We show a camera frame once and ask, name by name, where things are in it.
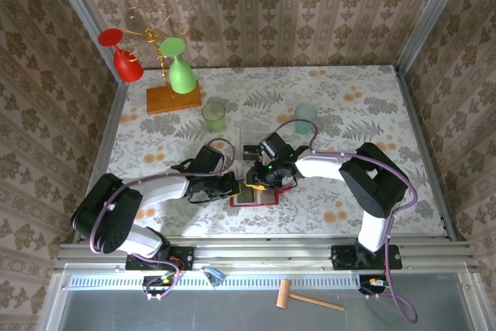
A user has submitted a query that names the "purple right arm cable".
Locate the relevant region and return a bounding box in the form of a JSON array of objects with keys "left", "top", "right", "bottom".
[{"left": 267, "top": 119, "right": 419, "bottom": 327}]

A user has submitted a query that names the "floral patterned table cover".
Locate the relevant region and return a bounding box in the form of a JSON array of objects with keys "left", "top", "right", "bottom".
[{"left": 91, "top": 65, "right": 453, "bottom": 238}]

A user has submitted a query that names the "black connector board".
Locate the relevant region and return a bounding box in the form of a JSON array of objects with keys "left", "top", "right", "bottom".
[
  {"left": 358, "top": 274, "right": 389, "bottom": 297},
  {"left": 142, "top": 274, "right": 176, "bottom": 298}
]

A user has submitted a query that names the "green plastic goblet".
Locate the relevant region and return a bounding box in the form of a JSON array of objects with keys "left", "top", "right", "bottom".
[{"left": 159, "top": 37, "right": 197, "bottom": 95}]

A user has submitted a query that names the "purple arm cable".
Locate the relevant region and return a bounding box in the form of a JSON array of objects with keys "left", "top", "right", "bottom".
[
  {"left": 267, "top": 119, "right": 419, "bottom": 327},
  {"left": 88, "top": 137, "right": 236, "bottom": 301}
]

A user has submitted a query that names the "wooden mallet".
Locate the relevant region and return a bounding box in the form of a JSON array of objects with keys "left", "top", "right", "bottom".
[{"left": 275, "top": 278, "right": 345, "bottom": 312}]

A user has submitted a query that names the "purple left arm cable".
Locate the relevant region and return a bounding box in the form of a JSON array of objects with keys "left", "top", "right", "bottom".
[{"left": 88, "top": 137, "right": 236, "bottom": 301}]

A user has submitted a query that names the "aluminium side rail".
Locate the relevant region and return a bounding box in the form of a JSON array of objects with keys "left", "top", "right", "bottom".
[
  {"left": 394, "top": 65, "right": 460, "bottom": 242},
  {"left": 72, "top": 81, "right": 129, "bottom": 245}
]

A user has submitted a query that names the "slotted white cable duct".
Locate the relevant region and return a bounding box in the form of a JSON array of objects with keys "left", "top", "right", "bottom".
[{"left": 67, "top": 273, "right": 361, "bottom": 291}]

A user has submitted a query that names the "red plastic goblet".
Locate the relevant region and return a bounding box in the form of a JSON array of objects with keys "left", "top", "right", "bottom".
[{"left": 97, "top": 27, "right": 145, "bottom": 84}]

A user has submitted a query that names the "gold wire glass rack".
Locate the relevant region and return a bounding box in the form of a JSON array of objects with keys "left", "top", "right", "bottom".
[{"left": 123, "top": 4, "right": 203, "bottom": 116}]

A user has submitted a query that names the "long aluminium base rail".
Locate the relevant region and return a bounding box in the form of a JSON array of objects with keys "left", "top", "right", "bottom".
[{"left": 53, "top": 236, "right": 478, "bottom": 271}]

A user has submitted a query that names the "green translucent plastic cup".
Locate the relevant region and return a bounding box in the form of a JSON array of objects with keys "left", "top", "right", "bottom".
[{"left": 201, "top": 101, "right": 227, "bottom": 133}]

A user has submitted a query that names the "clear plastic box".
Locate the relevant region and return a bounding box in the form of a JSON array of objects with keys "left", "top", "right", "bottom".
[{"left": 239, "top": 123, "right": 273, "bottom": 163}]

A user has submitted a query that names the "red leather card holder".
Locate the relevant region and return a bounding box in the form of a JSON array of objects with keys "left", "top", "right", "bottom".
[{"left": 229, "top": 181, "right": 292, "bottom": 209}]

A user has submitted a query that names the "blue translucent plastic cup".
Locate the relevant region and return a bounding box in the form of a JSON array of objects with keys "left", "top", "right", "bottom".
[{"left": 293, "top": 103, "right": 319, "bottom": 135}]

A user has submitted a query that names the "dark scratched chip card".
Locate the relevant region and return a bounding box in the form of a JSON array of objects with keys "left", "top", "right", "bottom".
[{"left": 236, "top": 185, "right": 257, "bottom": 205}]

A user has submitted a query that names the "aluminium frame post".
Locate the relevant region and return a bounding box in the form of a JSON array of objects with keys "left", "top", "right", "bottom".
[
  {"left": 43, "top": 0, "right": 121, "bottom": 84},
  {"left": 394, "top": 0, "right": 472, "bottom": 72}
]

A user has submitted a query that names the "grey sheet metal panel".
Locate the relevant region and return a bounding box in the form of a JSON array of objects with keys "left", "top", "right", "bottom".
[{"left": 38, "top": 264, "right": 484, "bottom": 331}]

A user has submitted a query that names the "blue and grey clip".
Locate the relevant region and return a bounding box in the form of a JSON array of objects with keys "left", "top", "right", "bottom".
[{"left": 201, "top": 266, "right": 226, "bottom": 284}]

